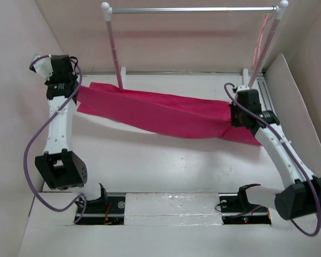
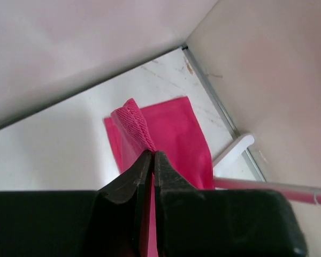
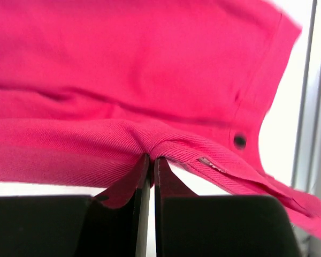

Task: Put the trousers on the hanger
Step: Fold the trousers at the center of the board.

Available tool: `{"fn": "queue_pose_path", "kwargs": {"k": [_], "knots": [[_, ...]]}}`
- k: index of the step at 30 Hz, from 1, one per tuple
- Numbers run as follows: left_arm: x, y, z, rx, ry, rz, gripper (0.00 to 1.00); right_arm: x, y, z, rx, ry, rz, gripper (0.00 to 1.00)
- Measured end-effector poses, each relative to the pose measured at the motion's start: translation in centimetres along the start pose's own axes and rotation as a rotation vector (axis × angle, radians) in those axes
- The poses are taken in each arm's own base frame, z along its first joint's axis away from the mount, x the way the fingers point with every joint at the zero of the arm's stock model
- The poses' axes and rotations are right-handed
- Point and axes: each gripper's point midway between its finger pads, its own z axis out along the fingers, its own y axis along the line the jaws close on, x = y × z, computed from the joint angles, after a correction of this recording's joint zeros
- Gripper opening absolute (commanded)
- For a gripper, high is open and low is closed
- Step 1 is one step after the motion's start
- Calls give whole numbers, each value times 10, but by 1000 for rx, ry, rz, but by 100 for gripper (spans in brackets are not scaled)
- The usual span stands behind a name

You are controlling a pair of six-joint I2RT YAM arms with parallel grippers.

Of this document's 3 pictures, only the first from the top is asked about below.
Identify pink trousers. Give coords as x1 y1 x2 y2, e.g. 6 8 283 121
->
78 82 260 146

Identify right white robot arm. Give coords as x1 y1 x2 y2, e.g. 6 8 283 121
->
230 86 321 220

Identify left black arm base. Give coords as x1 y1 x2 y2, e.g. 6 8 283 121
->
74 184 126 225

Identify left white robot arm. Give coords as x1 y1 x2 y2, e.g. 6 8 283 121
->
30 55 109 213

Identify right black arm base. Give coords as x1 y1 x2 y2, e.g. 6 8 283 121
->
215 184 272 225

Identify pink plastic hanger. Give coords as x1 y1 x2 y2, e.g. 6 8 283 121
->
251 13 269 70

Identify white clothes rack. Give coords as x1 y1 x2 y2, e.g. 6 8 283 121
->
100 0 289 90

